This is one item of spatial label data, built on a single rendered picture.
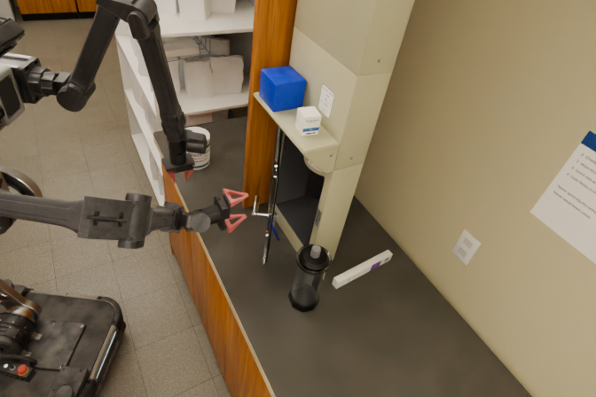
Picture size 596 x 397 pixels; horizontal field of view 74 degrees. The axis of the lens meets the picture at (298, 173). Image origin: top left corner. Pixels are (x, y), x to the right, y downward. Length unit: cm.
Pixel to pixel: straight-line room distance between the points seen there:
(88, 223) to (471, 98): 106
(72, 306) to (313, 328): 134
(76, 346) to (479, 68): 198
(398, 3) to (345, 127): 32
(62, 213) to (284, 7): 80
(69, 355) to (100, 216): 141
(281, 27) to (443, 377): 117
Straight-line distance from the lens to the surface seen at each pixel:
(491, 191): 134
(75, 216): 83
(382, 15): 96
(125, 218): 83
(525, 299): 141
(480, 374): 149
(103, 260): 276
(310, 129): 109
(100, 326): 223
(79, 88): 137
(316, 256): 121
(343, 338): 137
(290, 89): 115
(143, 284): 261
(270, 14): 124
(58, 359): 218
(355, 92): 101
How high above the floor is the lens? 212
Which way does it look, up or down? 40 degrees down
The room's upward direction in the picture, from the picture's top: 10 degrees clockwise
